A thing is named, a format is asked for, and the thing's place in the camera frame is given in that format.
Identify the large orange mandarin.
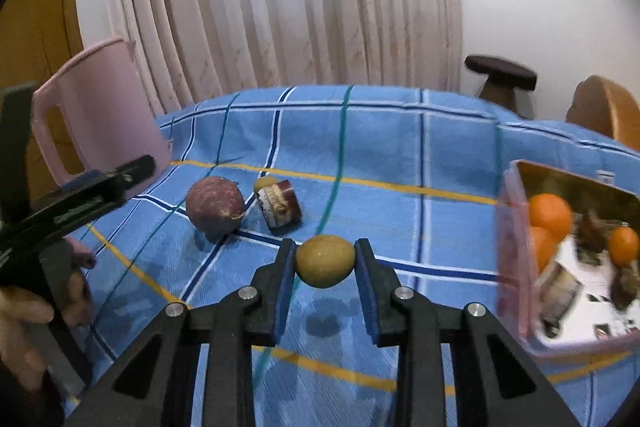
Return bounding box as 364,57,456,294
528,193,574,240

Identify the wooden door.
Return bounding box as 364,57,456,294
0,0,83,118

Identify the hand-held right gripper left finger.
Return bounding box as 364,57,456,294
65,238,298,427

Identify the blue plaid tablecloth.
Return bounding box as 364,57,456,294
60,84,640,427

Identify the pink tin box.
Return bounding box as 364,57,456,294
497,159,640,360

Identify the purple passion fruit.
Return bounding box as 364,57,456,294
186,176,247,235

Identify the pink plastic jug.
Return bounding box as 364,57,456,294
31,37,171,188

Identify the person's left hand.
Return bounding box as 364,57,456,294
0,237,97,395

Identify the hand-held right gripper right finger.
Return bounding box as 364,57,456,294
354,238,581,427

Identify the dark round wooden stool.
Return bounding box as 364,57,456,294
464,55,537,112

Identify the brown chocolate pastry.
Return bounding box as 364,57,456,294
612,267,640,310
575,209,613,265

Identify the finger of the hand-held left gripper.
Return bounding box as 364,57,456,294
0,154,157,268
0,82,37,228

